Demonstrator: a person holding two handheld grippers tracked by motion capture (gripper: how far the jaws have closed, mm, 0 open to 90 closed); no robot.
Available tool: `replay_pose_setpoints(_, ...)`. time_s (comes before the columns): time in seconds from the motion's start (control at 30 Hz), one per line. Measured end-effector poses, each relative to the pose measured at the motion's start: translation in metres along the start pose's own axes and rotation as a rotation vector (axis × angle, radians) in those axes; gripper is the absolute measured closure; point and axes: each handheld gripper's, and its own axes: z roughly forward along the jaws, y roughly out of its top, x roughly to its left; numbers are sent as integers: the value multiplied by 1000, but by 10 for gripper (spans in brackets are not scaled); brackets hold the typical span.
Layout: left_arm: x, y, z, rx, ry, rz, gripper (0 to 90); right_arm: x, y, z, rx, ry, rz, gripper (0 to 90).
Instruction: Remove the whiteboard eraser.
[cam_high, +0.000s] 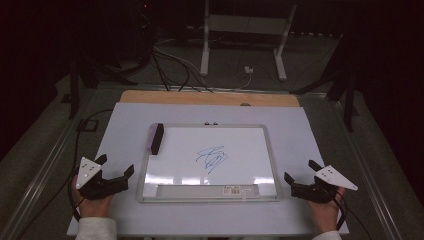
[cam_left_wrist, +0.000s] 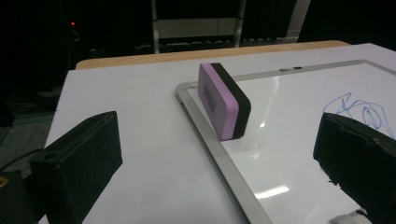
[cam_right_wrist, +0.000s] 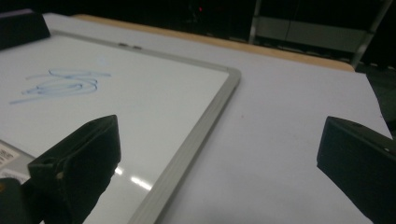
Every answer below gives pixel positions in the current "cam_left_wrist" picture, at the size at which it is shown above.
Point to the power strip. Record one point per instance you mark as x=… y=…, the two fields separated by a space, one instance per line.
x=267 y=39

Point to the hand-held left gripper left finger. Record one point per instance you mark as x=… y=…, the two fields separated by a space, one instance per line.
x=81 y=161

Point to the metal-framed whiteboard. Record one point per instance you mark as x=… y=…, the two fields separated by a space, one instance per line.
x=295 y=149

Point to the grey metal stand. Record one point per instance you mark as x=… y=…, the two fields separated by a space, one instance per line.
x=193 y=28

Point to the dark device with red light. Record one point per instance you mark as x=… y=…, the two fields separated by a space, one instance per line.
x=73 y=23

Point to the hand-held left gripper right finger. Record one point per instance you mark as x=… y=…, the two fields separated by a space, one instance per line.
x=358 y=155

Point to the wooden table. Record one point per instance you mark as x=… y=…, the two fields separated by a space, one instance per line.
x=186 y=55

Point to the purple and black whiteboard eraser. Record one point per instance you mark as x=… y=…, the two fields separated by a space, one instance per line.
x=219 y=105

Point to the white table cover sheet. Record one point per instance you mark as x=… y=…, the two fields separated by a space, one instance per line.
x=140 y=109

